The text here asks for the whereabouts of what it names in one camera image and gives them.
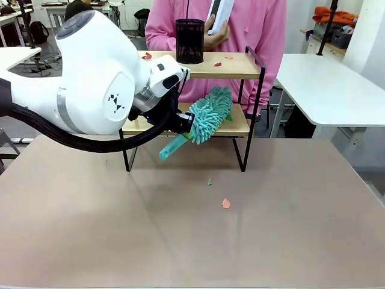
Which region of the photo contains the black stand pole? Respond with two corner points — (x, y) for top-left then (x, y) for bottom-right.
(19, 0), (37, 49)
(316, 0), (338, 57)

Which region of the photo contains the white side table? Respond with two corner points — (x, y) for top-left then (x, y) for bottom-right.
(269, 53), (385, 141)

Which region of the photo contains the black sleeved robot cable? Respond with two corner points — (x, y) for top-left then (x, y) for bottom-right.
(0, 90), (184, 154)

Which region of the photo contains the orange cloth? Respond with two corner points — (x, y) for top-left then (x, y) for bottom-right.
(312, 6), (359, 27)

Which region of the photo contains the background person's dark head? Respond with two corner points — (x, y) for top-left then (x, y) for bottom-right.
(64, 0), (94, 20)

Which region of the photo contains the person in pink hoodie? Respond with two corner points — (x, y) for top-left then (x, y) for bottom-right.
(145, 0), (288, 118)

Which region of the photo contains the black backpack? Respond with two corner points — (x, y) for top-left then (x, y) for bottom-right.
(29, 20), (50, 45)

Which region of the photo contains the grey chair base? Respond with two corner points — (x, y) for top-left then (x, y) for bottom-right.
(0, 128), (20, 176)

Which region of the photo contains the black mesh pen holder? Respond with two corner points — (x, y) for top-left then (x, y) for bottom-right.
(174, 18), (205, 65)

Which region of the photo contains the white box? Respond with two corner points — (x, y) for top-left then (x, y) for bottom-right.
(207, 0), (237, 36)

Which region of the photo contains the person's left forearm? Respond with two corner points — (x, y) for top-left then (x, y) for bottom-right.
(240, 67), (272, 117)

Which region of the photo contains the teal microfiber duster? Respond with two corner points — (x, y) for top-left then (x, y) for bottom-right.
(158, 85), (234, 162)

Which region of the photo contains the grey storage crate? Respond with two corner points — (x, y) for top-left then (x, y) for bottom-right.
(330, 28), (355, 49)

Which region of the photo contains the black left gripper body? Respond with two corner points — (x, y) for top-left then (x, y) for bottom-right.
(141, 89), (182, 134)

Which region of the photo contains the person's right hand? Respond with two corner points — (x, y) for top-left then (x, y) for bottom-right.
(204, 14), (231, 51)

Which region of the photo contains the white desk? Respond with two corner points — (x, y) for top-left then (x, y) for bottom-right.
(0, 46), (43, 72)

